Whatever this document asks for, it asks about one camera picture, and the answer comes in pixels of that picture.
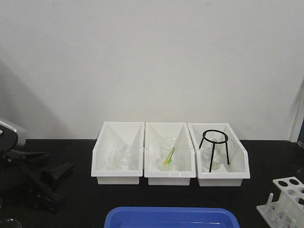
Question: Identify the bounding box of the left white storage bin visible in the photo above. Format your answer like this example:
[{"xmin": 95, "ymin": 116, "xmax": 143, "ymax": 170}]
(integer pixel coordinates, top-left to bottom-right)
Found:
[{"xmin": 91, "ymin": 122, "xmax": 144, "ymax": 185}]

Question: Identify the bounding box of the white storage bin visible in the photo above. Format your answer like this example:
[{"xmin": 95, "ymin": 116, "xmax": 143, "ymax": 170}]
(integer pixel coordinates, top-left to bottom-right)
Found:
[
  {"xmin": 144, "ymin": 122, "xmax": 196, "ymax": 186},
  {"xmin": 187, "ymin": 123, "xmax": 250, "ymax": 187},
  {"xmin": 91, "ymin": 122, "xmax": 144, "ymax": 185}
]

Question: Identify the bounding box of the middle white storage bin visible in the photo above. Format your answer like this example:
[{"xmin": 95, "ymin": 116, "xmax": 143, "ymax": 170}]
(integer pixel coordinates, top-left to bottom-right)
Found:
[{"xmin": 144, "ymin": 122, "xmax": 196, "ymax": 186}]

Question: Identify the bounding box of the green plastic spoon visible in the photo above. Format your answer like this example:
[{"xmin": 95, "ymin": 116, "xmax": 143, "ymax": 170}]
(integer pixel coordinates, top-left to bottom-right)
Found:
[{"xmin": 166, "ymin": 150, "xmax": 175, "ymax": 163}]

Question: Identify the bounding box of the yellow plastic spoon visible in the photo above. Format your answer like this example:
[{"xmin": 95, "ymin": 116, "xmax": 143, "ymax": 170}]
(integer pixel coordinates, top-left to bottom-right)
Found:
[{"xmin": 163, "ymin": 147, "xmax": 175, "ymax": 164}]

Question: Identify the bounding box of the white test tube rack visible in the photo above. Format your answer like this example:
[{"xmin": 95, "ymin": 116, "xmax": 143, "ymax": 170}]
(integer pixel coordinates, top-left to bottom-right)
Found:
[{"xmin": 256, "ymin": 177, "xmax": 304, "ymax": 228}]

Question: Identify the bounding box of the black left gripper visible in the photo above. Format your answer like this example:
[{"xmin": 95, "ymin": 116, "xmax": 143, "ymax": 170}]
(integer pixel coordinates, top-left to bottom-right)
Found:
[{"xmin": 0, "ymin": 150, "xmax": 74, "ymax": 211}]

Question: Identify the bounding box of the glassware in left bin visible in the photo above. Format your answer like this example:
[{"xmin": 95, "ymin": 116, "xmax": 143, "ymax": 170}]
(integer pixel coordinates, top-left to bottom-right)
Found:
[{"xmin": 105, "ymin": 144, "xmax": 138, "ymax": 171}]

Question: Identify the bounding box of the glass flask in right bin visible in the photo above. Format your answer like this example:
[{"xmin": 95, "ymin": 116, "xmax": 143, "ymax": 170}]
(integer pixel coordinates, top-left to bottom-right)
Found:
[{"xmin": 201, "ymin": 139, "xmax": 226, "ymax": 172}]

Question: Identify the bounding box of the glass beaker on counter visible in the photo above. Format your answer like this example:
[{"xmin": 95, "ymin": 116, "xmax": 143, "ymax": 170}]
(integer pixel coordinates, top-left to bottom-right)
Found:
[{"xmin": 0, "ymin": 218, "xmax": 22, "ymax": 228}]

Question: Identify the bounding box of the clear beaker in middle bin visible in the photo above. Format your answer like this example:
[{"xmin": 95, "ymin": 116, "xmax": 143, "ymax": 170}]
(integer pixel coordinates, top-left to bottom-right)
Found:
[{"xmin": 157, "ymin": 138, "xmax": 181, "ymax": 171}]

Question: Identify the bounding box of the right white storage bin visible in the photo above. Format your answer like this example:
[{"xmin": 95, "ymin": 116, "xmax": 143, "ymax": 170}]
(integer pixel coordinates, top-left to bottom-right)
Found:
[{"xmin": 187, "ymin": 123, "xmax": 250, "ymax": 187}]

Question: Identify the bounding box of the blue plastic tray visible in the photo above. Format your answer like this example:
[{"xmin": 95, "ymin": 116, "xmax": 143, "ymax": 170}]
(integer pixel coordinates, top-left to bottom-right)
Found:
[{"xmin": 104, "ymin": 207, "xmax": 240, "ymax": 228}]

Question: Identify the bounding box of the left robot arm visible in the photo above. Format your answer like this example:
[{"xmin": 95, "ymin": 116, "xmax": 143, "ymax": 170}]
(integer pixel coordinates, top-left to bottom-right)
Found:
[{"xmin": 0, "ymin": 119, "xmax": 75, "ymax": 212}]

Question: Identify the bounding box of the black wire tripod stand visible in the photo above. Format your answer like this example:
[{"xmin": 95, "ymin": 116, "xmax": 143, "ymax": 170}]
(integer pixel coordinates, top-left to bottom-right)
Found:
[{"xmin": 199, "ymin": 129, "xmax": 230, "ymax": 173}]

